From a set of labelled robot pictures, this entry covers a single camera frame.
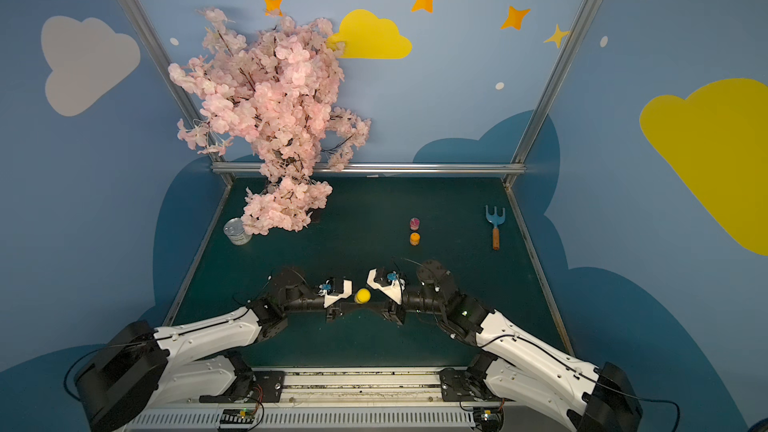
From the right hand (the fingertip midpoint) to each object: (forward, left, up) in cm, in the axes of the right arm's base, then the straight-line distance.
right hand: (373, 288), depth 71 cm
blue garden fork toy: (+37, -41, -19) cm, 59 cm away
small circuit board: (-26, +33, -22) cm, 47 cm away
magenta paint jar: (+33, -11, -17) cm, 38 cm away
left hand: (+1, +1, -3) cm, 4 cm away
